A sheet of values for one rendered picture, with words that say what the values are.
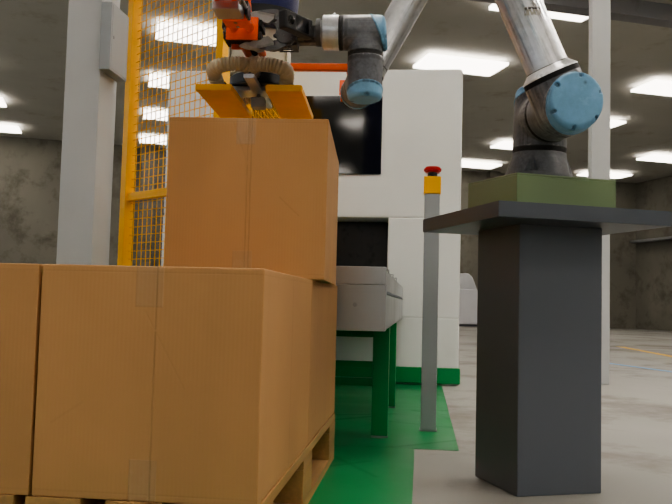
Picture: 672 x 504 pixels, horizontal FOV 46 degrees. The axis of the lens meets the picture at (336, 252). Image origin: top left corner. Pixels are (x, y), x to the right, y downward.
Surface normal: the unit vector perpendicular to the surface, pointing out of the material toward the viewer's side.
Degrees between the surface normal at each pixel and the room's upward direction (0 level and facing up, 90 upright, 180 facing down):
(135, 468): 90
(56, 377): 90
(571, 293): 90
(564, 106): 97
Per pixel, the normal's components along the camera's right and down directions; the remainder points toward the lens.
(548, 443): 0.27, -0.06
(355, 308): -0.11, -0.07
